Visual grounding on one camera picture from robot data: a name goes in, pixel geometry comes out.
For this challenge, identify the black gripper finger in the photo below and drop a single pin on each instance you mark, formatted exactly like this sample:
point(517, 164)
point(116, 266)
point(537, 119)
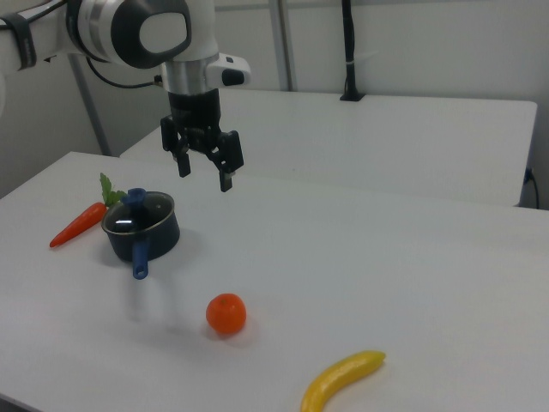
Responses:
point(229, 156)
point(184, 163)

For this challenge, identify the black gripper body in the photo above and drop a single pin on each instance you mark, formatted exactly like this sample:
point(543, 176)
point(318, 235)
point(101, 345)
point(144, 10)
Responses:
point(193, 111)

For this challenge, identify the glass lid with blue knob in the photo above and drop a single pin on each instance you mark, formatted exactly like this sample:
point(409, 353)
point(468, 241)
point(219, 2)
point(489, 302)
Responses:
point(135, 212)

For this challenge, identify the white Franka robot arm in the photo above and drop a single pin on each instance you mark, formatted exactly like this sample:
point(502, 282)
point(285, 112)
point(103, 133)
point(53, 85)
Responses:
point(38, 38)

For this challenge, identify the dark blue saucepan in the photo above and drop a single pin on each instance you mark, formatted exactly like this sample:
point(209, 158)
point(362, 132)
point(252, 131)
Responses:
point(148, 240)

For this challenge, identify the orange toy carrot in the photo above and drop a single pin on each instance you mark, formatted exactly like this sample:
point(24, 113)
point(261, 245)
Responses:
point(79, 223)

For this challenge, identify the toy orange fruit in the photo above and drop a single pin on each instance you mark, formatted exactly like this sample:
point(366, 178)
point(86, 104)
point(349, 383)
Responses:
point(226, 313)

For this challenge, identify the black pole with base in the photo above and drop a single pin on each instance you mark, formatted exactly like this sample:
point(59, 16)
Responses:
point(349, 47)

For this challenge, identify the yellow toy banana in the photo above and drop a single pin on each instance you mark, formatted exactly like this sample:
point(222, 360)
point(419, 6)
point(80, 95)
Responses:
point(334, 377)

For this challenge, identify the grey metal frame post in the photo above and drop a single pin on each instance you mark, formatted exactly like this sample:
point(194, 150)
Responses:
point(283, 43)

